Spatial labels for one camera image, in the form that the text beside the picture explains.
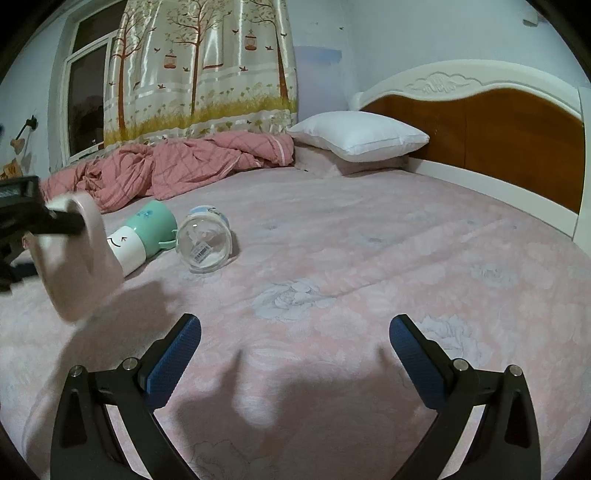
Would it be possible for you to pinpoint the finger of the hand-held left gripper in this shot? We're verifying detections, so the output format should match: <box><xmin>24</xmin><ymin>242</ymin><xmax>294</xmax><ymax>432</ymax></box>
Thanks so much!
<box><xmin>32</xmin><ymin>205</ymin><xmax>86</xmax><ymax>236</ymax></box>

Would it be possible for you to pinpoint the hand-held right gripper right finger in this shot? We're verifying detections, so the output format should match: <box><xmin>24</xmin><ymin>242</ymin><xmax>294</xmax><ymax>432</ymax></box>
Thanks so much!
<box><xmin>389</xmin><ymin>315</ymin><xmax>542</xmax><ymax>480</ymax></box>

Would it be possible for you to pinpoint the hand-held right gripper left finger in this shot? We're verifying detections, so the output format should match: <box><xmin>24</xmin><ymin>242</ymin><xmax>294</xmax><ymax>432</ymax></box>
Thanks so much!
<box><xmin>50</xmin><ymin>313</ymin><xmax>202</xmax><ymax>480</ymax></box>

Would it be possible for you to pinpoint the green and white smiley cup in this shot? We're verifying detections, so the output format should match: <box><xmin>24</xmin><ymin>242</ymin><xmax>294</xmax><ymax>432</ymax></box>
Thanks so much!
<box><xmin>105</xmin><ymin>199</ymin><xmax>179</xmax><ymax>278</ymax></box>

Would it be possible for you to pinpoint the clear glass cup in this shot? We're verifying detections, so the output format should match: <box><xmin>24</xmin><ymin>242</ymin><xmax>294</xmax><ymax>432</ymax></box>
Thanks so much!
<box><xmin>175</xmin><ymin>205</ymin><xmax>232</xmax><ymax>273</ymax></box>

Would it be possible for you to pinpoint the white framed window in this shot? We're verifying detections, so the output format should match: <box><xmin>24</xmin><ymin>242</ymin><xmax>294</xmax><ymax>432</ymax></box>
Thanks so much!
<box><xmin>60</xmin><ymin>0</ymin><xmax>127</xmax><ymax>163</ymax></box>

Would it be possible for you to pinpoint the pink checked quilt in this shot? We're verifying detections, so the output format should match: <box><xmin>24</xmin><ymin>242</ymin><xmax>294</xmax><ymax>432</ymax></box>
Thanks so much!
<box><xmin>39</xmin><ymin>130</ymin><xmax>296</xmax><ymax>214</ymax></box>

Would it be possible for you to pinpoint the pink pillow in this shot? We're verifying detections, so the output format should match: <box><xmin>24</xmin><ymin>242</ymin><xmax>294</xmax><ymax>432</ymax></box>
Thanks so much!
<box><xmin>293</xmin><ymin>142</ymin><xmax>411</xmax><ymax>179</ymax></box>

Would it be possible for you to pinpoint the tree print curtain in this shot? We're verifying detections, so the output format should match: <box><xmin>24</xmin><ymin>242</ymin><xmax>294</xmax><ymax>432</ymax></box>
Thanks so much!
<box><xmin>102</xmin><ymin>0</ymin><xmax>299</xmax><ymax>151</ymax></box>

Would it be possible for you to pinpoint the white pillow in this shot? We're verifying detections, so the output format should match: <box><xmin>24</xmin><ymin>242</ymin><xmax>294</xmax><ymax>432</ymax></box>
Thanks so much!
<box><xmin>287</xmin><ymin>111</ymin><xmax>430</xmax><ymax>164</ymax></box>

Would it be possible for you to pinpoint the white and wooden headboard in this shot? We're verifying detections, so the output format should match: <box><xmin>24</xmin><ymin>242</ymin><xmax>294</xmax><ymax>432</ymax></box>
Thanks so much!
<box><xmin>348</xmin><ymin>59</ymin><xmax>591</xmax><ymax>244</ymax></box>

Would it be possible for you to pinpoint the wall lamp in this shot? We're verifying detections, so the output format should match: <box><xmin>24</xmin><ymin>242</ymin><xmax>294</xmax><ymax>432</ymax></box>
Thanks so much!
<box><xmin>11</xmin><ymin>116</ymin><xmax>38</xmax><ymax>156</ymax></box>

